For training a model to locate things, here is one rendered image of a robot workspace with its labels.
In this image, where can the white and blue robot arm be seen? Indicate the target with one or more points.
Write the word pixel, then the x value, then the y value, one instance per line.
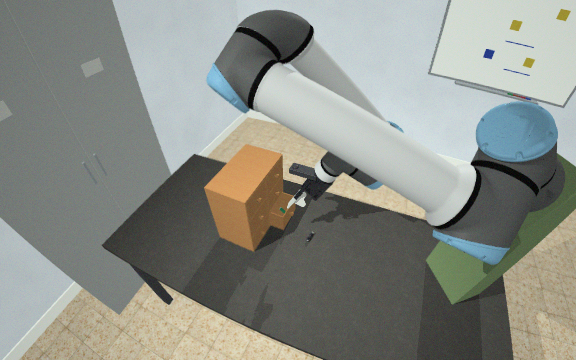
pixel 518 141

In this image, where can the brown wooden drawer front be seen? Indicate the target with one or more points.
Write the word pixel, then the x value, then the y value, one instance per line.
pixel 274 193
pixel 258 216
pixel 274 175
pixel 258 196
pixel 260 233
pixel 276 216

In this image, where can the tan wooden chest of drawers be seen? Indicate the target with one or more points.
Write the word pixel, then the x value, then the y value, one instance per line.
pixel 231 188

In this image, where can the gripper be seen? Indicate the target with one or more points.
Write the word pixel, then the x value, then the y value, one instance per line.
pixel 312 187

